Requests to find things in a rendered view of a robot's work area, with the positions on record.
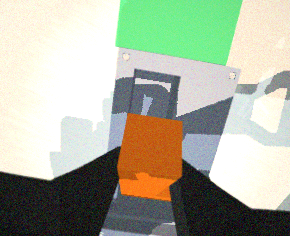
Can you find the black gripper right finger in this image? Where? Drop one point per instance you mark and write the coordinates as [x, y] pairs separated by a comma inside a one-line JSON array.
[[202, 208]]

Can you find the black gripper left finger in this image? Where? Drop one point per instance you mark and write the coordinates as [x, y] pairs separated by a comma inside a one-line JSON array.
[[73, 204]]

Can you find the orange l-shaped part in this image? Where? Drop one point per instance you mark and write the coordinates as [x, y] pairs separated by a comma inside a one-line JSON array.
[[150, 157]]

